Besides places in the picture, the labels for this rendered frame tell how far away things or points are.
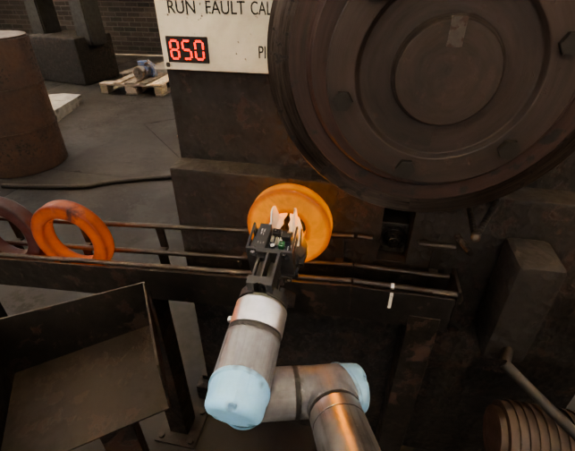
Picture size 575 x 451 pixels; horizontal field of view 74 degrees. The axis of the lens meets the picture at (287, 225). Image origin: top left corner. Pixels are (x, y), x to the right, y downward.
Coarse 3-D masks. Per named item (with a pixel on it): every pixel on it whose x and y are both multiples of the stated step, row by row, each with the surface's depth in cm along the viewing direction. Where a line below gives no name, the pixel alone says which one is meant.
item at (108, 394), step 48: (144, 288) 72; (0, 336) 67; (48, 336) 71; (96, 336) 75; (144, 336) 77; (0, 384) 65; (48, 384) 69; (96, 384) 69; (144, 384) 68; (0, 432) 62; (48, 432) 62; (96, 432) 61
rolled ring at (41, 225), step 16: (48, 208) 83; (64, 208) 82; (80, 208) 84; (32, 224) 86; (48, 224) 87; (80, 224) 83; (96, 224) 84; (48, 240) 89; (96, 240) 85; (112, 240) 88; (64, 256) 91; (80, 256) 93; (96, 256) 88; (112, 256) 91
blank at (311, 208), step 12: (264, 192) 68; (276, 192) 67; (288, 192) 66; (300, 192) 66; (312, 192) 68; (252, 204) 69; (264, 204) 68; (276, 204) 68; (288, 204) 67; (300, 204) 67; (312, 204) 66; (324, 204) 68; (252, 216) 70; (264, 216) 70; (300, 216) 68; (312, 216) 67; (324, 216) 67; (312, 228) 69; (324, 228) 68; (312, 240) 70; (324, 240) 69; (312, 252) 71
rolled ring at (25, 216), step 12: (0, 204) 87; (12, 204) 88; (0, 216) 88; (12, 216) 87; (24, 216) 88; (24, 228) 89; (0, 240) 96; (12, 252) 96; (24, 252) 95; (36, 252) 92
